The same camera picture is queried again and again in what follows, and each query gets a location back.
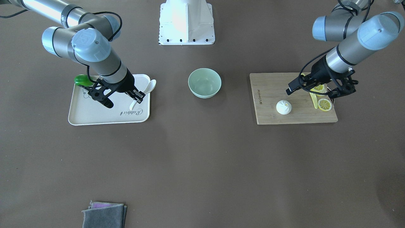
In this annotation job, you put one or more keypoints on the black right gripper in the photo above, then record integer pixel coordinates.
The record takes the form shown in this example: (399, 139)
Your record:
(127, 84)

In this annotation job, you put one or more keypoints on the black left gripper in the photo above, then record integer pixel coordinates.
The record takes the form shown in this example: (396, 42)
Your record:
(319, 71)

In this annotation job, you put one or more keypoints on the white steamed bun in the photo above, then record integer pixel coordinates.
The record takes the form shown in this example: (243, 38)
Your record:
(283, 107)

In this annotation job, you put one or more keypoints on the white ceramic spoon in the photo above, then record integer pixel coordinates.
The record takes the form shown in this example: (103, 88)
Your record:
(149, 88)

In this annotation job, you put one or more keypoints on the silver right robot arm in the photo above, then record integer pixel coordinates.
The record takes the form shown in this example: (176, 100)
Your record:
(85, 38)

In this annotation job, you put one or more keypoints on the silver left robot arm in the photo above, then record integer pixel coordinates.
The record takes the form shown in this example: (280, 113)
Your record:
(358, 39)

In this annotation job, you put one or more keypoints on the mint green bowl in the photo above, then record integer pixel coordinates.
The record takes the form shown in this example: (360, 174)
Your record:
(204, 82)

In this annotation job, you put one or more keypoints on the yellow plastic knife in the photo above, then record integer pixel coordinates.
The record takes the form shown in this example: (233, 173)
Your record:
(314, 99)

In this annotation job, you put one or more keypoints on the lemon slice stack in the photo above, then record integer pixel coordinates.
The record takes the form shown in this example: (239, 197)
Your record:
(318, 89)

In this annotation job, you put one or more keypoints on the wooden cutting board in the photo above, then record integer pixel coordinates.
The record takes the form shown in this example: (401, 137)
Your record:
(269, 88)

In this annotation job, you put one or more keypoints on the single lemon slice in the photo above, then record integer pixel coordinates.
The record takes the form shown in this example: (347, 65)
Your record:
(325, 104)

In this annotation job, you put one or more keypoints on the green lime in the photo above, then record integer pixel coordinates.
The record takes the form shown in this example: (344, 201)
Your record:
(83, 80)

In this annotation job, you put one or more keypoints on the grey folded cloth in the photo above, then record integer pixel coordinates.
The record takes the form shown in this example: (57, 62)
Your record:
(104, 215)

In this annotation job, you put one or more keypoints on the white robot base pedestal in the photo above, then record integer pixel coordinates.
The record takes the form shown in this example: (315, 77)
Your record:
(186, 22)

